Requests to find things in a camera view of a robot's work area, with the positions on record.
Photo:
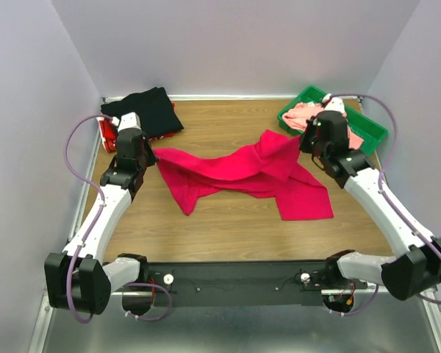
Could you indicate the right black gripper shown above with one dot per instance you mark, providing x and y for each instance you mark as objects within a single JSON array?
[{"x": 303, "y": 145}]

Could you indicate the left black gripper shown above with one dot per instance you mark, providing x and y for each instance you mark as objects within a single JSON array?
[{"x": 152, "y": 157}]

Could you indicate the magenta t shirt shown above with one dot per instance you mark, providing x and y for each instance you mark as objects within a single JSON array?
[{"x": 268, "y": 168}]

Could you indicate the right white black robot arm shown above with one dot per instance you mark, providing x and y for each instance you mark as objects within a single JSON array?
[{"x": 405, "y": 235}]

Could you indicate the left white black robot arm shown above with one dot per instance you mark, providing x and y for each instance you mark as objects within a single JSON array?
[{"x": 115, "y": 195}]

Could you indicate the salmon pink t shirt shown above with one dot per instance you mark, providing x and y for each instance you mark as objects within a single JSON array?
[{"x": 295, "y": 118}]

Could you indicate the black folded t shirt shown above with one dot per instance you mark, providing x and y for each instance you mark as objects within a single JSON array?
[{"x": 134, "y": 102}]

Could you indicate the green plastic bin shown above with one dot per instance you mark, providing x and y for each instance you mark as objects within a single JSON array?
[{"x": 368, "y": 131}]

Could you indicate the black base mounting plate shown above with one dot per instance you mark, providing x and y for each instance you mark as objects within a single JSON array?
[{"x": 247, "y": 283}]

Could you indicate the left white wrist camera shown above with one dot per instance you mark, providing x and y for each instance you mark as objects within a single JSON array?
[{"x": 127, "y": 121}]

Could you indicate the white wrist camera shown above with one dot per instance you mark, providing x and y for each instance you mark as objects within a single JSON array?
[
  {"x": 127, "y": 121},
  {"x": 330, "y": 103}
]

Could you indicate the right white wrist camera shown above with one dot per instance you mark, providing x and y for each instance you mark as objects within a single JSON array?
[{"x": 330, "y": 103}]

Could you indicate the aluminium frame rail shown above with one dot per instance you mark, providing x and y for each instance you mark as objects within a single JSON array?
[{"x": 403, "y": 277}]

